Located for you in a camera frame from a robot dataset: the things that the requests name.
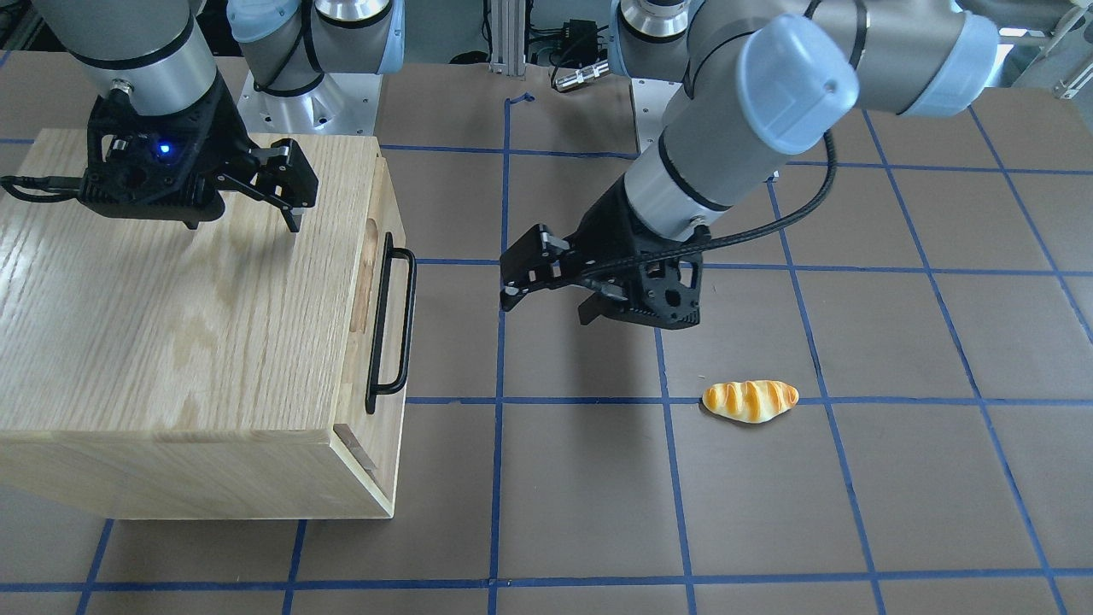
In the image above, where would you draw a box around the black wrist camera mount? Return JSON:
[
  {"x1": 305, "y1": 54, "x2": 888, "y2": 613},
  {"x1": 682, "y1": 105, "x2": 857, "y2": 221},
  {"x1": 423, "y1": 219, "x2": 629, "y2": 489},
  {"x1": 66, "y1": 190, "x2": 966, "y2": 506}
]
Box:
[
  {"x1": 601, "y1": 255, "x2": 703, "y2": 330},
  {"x1": 77, "y1": 85, "x2": 225, "y2": 226}
]

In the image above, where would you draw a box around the aluminium frame post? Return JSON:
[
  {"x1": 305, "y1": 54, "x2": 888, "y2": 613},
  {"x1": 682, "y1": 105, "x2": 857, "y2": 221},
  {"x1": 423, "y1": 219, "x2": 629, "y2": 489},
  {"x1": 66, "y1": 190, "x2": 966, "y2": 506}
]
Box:
[{"x1": 487, "y1": 0, "x2": 528, "y2": 80}]

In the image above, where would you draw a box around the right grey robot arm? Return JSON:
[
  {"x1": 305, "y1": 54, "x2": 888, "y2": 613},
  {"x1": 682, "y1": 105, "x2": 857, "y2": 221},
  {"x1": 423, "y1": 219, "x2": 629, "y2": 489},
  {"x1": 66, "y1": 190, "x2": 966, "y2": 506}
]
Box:
[{"x1": 3, "y1": 1, "x2": 406, "y2": 233}]

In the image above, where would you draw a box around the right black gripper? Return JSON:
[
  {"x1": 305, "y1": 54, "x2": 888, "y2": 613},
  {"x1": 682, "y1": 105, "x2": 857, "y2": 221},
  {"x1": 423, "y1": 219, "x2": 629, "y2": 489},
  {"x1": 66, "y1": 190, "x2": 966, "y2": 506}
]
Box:
[{"x1": 183, "y1": 81, "x2": 319, "y2": 233}]

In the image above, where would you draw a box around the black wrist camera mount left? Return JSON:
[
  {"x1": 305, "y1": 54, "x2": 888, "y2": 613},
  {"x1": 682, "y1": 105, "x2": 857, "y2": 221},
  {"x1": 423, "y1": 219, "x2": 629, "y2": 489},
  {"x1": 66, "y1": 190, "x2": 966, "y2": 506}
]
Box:
[{"x1": 601, "y1": 255, "x2": 703, "y2": 330}]

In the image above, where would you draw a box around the light wooden drawer cabinet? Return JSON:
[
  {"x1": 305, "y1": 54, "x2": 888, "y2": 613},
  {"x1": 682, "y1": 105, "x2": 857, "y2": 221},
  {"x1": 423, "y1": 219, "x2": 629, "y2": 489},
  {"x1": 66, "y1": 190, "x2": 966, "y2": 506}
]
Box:
[{"x1": 1, "y1": 135, "x2": 407, "y2": 520}]

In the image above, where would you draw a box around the black metal drawer handle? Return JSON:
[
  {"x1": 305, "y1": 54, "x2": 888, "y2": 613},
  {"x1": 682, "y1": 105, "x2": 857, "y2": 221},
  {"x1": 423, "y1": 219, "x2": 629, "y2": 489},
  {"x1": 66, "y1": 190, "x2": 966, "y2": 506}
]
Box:
[{"x1": 365, "y1": 232, "x2": 418, "y2": 415}]

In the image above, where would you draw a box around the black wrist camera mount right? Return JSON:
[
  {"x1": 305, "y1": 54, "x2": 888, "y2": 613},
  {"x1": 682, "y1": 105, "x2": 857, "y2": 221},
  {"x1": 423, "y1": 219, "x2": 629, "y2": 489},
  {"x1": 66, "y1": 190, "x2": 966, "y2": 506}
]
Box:
[{"x1": 77, "y1": 85, "x2": 225, "y2": 226}]

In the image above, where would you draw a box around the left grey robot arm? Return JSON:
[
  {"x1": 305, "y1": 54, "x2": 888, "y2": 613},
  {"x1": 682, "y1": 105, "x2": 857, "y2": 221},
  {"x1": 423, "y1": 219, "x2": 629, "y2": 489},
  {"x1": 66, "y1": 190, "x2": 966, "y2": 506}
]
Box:
[{"x1": 500, "y1": 1, "x2": 999, "y2": 330}]

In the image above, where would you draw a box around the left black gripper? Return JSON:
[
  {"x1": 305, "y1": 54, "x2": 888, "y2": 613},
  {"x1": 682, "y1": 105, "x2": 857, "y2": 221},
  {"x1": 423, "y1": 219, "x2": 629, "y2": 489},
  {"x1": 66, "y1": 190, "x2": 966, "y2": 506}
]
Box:
[{"x1": 500, "y1": 180, "x2": 710, "y2": 326}]

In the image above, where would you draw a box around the yellow toy bread roll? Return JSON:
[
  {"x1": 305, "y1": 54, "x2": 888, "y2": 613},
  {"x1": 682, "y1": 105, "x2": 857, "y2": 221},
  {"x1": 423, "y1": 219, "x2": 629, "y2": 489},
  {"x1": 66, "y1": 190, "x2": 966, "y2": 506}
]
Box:
[{"x1": 700, "y1": 380, "x2": 800, "y2": 425}]

